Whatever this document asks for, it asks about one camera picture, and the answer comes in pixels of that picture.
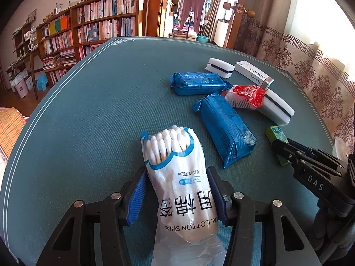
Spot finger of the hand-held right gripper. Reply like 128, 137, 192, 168
287, 139, 347, 170
272, 139, 342, 178

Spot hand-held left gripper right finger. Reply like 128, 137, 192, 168
205, 166, 319, 266

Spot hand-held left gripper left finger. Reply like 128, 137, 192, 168
35, 164, 156, 266

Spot green dotted box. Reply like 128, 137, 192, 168
265, 126, 293, 167

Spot clear plastic container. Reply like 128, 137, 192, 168
331, 136, 355, 161

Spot white cotton swab bag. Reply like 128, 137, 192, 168
140, 125, 226, 266

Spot white sponge with black stripe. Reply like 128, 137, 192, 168
256, 89, 295, 126
205, 58, 236, 78

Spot blue plastic packet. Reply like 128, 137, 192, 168
193, 93, 257, 169
170, 72, 233, 95

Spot red and white packet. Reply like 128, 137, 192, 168
222, 85, 268, 108

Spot person's right hand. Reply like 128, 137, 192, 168
307, 199, 355, 256

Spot patterned cream curtain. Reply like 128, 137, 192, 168
236, 0, 355, 156

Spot white box with red end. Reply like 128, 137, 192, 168
234, 60, 274, 90

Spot teal table mat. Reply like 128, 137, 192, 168
0, 37, 335, 266

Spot wooden door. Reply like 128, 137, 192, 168
223, 0, 249, 50

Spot orange checked cushion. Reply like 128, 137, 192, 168
0, 108, 27, 167

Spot blue plastic stool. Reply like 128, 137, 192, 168
36, 73, 50, 90

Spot wooden door knob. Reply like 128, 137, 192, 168
223, 2, 257, 18

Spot white storage bins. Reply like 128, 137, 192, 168
10, 72, 35, 99

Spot pink pants on hanger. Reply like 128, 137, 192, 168
177, 0, 208, 34

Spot large wooden bookshelf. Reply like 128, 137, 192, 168
36, 0, 146, 85

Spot small wooden shelf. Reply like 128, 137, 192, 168
6, 22, 42, 100

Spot wooden door frame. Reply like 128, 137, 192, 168
144, 0, 178, 38

